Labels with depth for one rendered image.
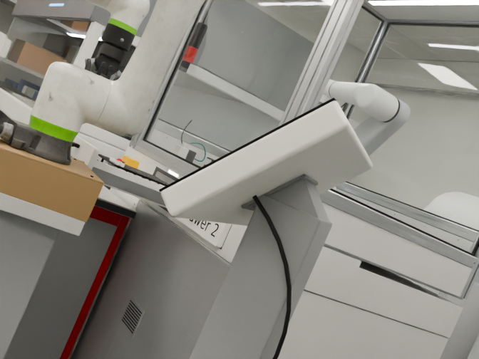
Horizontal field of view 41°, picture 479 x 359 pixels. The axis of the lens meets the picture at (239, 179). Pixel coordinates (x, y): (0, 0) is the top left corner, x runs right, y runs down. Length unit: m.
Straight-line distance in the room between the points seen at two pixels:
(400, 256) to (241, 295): 0.99
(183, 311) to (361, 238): 0.57
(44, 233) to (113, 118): 0.34
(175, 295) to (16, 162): 0.63
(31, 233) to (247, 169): 0.85
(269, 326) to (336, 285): 0.81
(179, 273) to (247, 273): 0.80
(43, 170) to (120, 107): 0.26
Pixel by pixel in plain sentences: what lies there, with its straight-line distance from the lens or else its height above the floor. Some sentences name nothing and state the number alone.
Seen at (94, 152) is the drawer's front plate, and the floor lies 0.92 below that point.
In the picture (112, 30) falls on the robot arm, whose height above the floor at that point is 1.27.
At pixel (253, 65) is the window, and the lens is 2.05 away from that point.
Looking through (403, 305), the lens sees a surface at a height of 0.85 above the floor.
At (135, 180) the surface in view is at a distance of 2.00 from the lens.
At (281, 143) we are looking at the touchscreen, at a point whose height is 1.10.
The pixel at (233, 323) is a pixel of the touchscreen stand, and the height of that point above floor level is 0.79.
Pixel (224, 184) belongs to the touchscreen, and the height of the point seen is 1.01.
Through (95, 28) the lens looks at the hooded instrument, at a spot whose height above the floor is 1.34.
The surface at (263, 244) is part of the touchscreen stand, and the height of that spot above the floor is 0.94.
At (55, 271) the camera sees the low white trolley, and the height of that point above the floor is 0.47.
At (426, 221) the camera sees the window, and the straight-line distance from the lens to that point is 2.14.
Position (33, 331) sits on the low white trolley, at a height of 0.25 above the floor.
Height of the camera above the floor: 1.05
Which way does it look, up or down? 1 degrees down
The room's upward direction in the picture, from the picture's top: 24 degrees clockwise
